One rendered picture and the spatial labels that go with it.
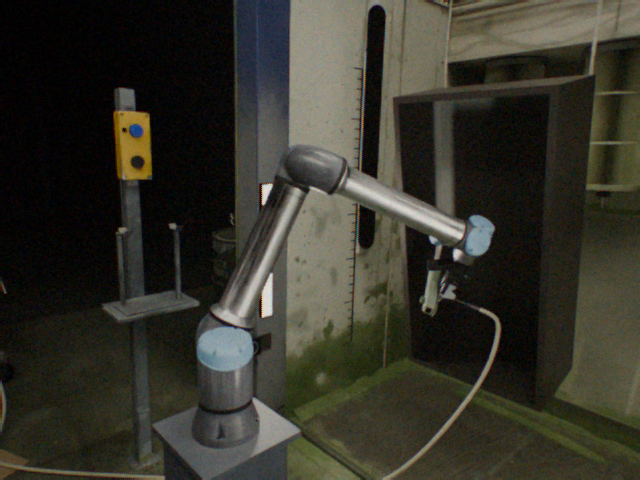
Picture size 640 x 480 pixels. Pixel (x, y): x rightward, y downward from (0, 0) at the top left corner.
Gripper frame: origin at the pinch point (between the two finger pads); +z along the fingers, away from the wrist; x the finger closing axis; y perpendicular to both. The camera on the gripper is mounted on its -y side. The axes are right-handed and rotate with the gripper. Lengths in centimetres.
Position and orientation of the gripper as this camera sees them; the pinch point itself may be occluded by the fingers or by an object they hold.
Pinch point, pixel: (438, 294)
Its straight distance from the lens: 189.1
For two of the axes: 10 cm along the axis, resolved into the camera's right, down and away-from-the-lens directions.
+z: -2.2, 7.8, 5.9
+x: 2.9, -5.3, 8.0
